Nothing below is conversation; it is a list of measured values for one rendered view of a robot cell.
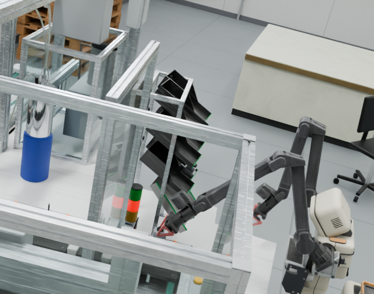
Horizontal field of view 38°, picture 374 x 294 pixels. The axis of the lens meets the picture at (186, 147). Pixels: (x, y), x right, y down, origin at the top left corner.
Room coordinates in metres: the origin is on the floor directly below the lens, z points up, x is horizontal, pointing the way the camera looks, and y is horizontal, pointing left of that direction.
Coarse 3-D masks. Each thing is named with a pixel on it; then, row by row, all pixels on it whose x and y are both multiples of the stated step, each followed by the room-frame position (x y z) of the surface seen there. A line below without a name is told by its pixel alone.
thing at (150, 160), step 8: (160, 144) 2.39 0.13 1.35; (152, 152) 2.39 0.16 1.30; (160, 152) 2.38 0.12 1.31; (168, 152) 2.38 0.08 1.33; (144, 160) 2.27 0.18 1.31; (152, 160) 2.26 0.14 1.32; (160, 160) 2.25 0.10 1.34; (176, 160) 2.37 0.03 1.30; (152, 168) 2.26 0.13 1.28; (160, 168) 2.25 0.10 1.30; (176, 168) 2.36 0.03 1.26; (160, 176) 2.25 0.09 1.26; (168, 176) 2.24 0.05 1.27; (176, 176) 2.34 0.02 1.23; (184, 176) 2.35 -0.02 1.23; (176, 184) 2.27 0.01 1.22; (184, 184) 2.32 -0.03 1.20; (192, 184) 2.34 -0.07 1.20
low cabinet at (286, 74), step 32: (288, 32) 8.47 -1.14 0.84; (256, 64) 6.58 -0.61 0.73; (288, 64) 6.53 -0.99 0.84; (320, 64) 6.89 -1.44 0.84; (352, 64) 7.30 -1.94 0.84; (256, 96) 6.56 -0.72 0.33; (288, 96) 6.49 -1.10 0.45; (320, 96) 6.43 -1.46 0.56; (352, 96) 6.37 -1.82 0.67; (288, 128) 6.50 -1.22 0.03; (352, 128) 6.35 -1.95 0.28
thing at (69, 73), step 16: (32, 48) 2.92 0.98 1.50; (80, 48) 3.58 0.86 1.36; (32, 64) 2.92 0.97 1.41; (48, 64) 2.92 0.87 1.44; (64, 64) 2.92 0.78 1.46; (80, 64) 2.91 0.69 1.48; (32, 80) 2.92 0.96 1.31; (64, 80) 2.92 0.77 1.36; (80, 80) 2.91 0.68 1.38; (64, 112) 2.92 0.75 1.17; (80, 112) 2.91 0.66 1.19; (64, 128) 2.92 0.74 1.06; (80, 128) 2.91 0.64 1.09; (96, 128) 3.10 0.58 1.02; (64, 144) 2.91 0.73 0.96; (80, 144) 2.91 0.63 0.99
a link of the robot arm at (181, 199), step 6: (180, 192) 2.02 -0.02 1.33; (174, 198) 2.00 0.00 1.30; (180, 198) 2.01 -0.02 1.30; (186, 198) 2.01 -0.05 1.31; (174, 204) 2.01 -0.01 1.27; (180, 204) 2.00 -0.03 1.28; (186, 204) 2.01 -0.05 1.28; (192, 204) 2.00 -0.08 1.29; (198, 204) 1.99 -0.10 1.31; (204, 204) 1.98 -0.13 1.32; (198, 210) 1.99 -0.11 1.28
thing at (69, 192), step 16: (0, 160) 2.73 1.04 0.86; (16, 160) 2.77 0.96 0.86; (0, 176) 2.56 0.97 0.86; (16, 176) 2.60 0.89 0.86; (48, 176) 2.68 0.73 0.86; (64, 176) 2.71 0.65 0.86; (80, 176) 2.76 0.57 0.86; (0, 192) 2.40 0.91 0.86; (16, 192) 2.44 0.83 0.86; (32, 192) 2.47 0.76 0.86; (48, 192) 2.51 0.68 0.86; (64, 192) 2.54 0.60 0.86; (80, 192) 2.58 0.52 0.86; (144, 192) 2.74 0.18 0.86; (64, 208) 2.40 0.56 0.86; (80, 208) 2.43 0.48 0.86; (144, 208) 2.57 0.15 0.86; (144, 224) 2.42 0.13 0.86; (160, 224) 2.45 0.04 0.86; (192, 224) 2.52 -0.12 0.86; (208, 224) 2.56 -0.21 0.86; (176, 240) 2.34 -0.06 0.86; (192, 240) 2.37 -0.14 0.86; (208, 240) 2.40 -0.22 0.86
